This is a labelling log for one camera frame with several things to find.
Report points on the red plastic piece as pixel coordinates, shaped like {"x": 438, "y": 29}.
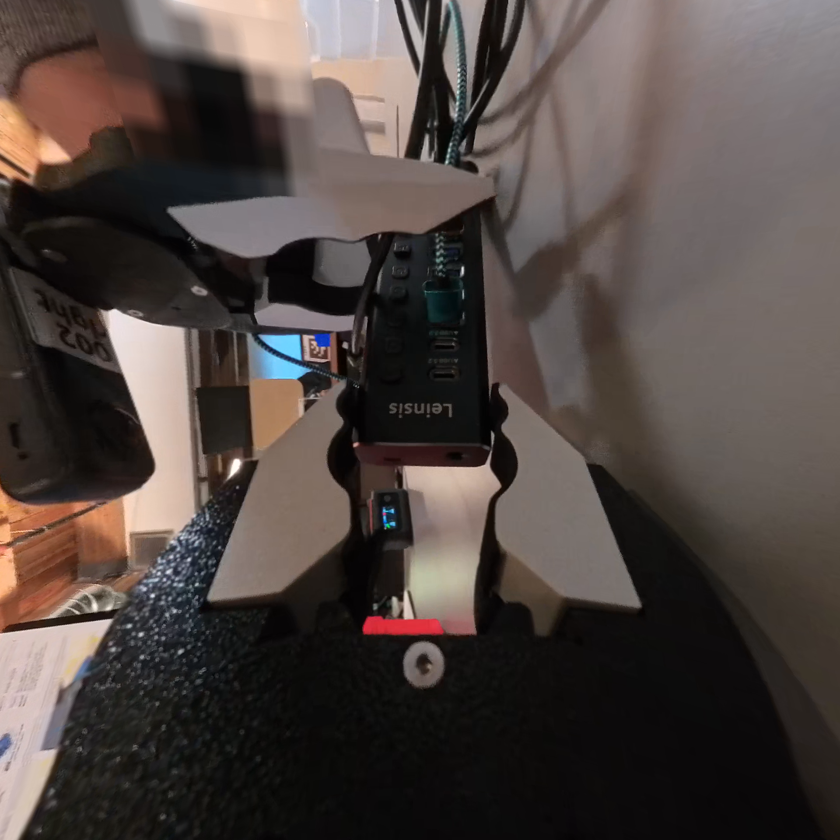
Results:
{"x": 400, "y": 625}

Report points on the person's right forearm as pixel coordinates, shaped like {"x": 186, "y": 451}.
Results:
{"x": 39, "y": 29}

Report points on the blue lit screen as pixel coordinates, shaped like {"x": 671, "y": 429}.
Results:
{"x": 275, "y": 354}

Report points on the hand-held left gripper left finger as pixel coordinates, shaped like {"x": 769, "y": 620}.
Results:
{"x": 282, "y": 518}

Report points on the black usb hub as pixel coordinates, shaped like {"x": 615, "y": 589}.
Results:
{"x": 407, "y": 394}

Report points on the small device with display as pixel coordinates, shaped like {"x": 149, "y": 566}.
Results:
{"x": 390, "y": 518}

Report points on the printed marker tag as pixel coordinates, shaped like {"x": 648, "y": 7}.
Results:
{"x": 319, "y": 348}

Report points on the person's right hand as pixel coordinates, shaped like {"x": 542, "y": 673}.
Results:
{"x": 59, "y": 111}

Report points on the floor vent grille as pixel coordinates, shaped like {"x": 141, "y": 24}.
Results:
{"x": 151, "y": 547}

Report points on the printed paper sheet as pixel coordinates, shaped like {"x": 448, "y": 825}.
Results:
{"x": 29, "y": 709}

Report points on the cardboard box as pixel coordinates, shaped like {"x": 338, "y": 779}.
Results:
{"x": 275, "y": 410}

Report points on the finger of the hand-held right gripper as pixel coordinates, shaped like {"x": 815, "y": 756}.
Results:
{"x": 308, "y": 320}
{"x": 367, "y": 197}

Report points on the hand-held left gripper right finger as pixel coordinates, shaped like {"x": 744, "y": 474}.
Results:
{"x": 558, "y": 525}

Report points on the black panel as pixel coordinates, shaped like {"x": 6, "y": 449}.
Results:
{"x": 224, "y": 420}

